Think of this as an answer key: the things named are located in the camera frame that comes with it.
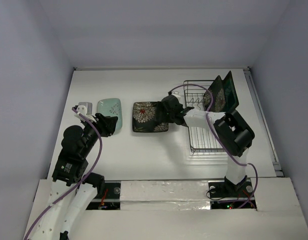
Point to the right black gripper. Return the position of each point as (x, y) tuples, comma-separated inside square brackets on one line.
[(165, 111)]

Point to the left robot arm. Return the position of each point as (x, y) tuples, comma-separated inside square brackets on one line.
[(73, 186)]

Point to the black floral square plate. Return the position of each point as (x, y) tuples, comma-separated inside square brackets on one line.
[(144, 118)]

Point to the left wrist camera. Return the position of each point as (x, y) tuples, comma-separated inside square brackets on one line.
[(83, 108)]

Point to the dark green square plate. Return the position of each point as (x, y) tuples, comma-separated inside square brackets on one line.
[(231, 98)]

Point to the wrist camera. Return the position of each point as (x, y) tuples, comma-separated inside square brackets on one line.
[(175, 93), (83, 108)]

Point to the light green plate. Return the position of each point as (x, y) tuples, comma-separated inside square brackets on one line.
[(111, 107)]

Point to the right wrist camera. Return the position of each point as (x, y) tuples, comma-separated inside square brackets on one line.
[(175, 93)]

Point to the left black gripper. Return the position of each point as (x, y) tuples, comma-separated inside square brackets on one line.
[(106, 123)]

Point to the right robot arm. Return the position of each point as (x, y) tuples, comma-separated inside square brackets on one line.
[(229, 128)]

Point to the wire dish rack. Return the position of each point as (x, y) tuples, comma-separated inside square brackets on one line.
[(201, 141)]

